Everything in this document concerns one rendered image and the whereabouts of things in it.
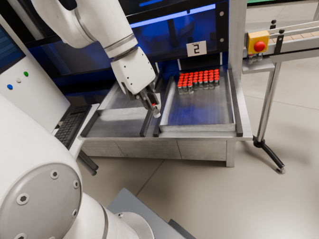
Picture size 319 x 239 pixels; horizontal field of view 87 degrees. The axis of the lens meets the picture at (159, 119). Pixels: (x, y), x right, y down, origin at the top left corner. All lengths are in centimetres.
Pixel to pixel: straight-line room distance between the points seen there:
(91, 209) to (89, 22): 37
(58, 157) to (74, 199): 4
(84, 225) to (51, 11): 39
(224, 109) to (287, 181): 100
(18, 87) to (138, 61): 73
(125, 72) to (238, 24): 53
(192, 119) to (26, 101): 82
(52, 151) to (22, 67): 97
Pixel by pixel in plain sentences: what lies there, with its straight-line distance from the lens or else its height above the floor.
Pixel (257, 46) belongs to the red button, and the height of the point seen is 100.
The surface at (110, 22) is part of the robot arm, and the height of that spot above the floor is 128.
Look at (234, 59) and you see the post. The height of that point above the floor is 95.
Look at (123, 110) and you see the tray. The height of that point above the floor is 90.
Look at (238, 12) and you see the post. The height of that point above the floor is 113.
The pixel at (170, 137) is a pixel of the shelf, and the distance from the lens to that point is 62.
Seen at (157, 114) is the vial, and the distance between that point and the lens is 53.
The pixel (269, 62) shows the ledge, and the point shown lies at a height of 88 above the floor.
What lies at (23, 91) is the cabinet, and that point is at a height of 106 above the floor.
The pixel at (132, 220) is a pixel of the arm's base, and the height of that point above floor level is 87.
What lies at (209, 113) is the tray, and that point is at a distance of 68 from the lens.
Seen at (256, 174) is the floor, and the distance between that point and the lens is 155.
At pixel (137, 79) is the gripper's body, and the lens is 46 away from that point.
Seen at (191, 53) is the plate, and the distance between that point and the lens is 86.
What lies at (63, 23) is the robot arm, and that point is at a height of 130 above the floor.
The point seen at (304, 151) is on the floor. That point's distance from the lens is 177.
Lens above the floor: 134
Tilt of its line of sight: 42 degrees down
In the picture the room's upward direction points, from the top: 20 degrees counter-clockwise
